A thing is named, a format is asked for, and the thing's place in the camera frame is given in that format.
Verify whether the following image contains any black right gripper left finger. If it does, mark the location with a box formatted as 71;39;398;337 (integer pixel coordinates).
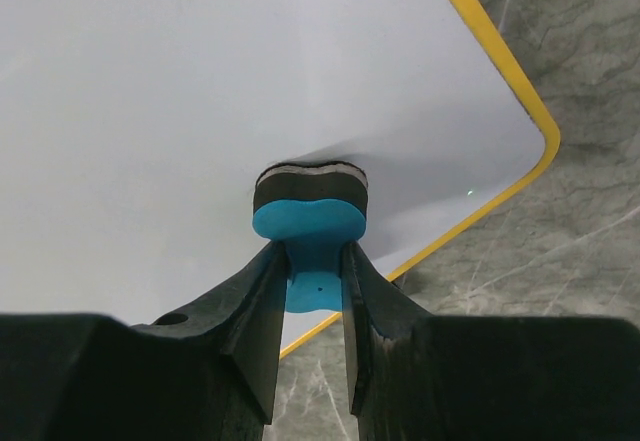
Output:
1;243;288;440

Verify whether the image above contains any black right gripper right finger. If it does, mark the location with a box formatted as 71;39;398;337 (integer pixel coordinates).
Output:
341;243;639;440

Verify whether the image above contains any blue bone-shaped eraser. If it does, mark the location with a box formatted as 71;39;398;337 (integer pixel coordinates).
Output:
252;161;368;314

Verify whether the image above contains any yellow framed whiteboard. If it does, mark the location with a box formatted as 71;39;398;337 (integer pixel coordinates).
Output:
1;0;560;324

